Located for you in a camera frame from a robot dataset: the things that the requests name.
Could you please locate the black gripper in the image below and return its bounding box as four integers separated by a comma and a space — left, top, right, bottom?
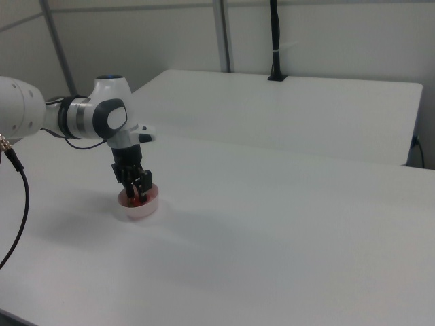
111, 143, 153, 204

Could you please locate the small white bowl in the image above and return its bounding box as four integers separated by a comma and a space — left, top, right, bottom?
116, 183, 160, 221

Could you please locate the white table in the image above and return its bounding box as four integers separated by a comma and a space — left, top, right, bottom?
130, 69, 423, 167

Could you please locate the white zip tie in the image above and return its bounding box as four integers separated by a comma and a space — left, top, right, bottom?
273, 41, 297, 54

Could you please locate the black pole with base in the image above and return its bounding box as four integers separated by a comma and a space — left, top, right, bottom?
267, 0, 290, 82

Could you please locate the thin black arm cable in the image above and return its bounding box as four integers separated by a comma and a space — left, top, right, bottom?
46, 96, 107, 149

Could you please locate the thick black cable, metal connector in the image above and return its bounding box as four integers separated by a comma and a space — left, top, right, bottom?
0, 133, 31, 270

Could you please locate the aluminium frame post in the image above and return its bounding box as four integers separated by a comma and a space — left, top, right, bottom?
39, 0, 77, 98
213, 0, 236, 73

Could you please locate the black power cable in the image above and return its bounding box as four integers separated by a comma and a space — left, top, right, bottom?
415, 134, 426, 168

